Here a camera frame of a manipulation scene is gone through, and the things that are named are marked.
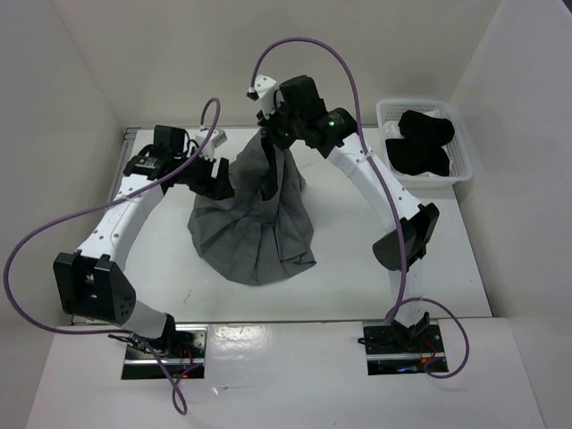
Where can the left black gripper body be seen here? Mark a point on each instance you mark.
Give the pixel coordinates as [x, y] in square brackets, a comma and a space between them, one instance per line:
[197, 175]

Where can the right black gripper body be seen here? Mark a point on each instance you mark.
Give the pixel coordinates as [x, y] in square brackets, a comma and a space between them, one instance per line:
[281, 127]

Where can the grey pleated skirt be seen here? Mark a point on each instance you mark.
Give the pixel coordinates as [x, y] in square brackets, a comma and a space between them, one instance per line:
[263, 234]

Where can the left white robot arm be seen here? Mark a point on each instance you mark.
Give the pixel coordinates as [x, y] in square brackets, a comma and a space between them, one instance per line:
[170, 152]

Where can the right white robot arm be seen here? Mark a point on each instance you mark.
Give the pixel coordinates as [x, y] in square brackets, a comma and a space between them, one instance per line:
[408, 223]

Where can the white plastic basket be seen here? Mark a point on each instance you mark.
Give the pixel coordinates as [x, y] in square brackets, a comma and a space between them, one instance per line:
[391, 110]

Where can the white garment in basket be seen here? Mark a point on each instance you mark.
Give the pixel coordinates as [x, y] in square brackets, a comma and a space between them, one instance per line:
[393, 132]

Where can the black skirt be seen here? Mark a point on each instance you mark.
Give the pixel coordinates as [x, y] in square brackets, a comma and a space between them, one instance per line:
[420, 147]

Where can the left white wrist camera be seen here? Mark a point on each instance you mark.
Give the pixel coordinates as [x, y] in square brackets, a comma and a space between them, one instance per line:
[208, 150]

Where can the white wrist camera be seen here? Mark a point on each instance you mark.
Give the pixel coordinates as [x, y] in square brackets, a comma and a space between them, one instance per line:
[208, 150]
[262, 90]

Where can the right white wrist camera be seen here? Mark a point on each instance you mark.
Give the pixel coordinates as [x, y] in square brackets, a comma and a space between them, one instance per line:
[262, 90]

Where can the aluminium table edge rail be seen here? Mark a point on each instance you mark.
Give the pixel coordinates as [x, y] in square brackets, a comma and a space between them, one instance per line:
[99, 288]

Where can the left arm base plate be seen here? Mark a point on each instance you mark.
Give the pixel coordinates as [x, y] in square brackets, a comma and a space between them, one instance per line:
[187, 360]

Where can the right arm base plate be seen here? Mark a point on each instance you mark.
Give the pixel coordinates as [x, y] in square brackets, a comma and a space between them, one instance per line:
[390, 350]

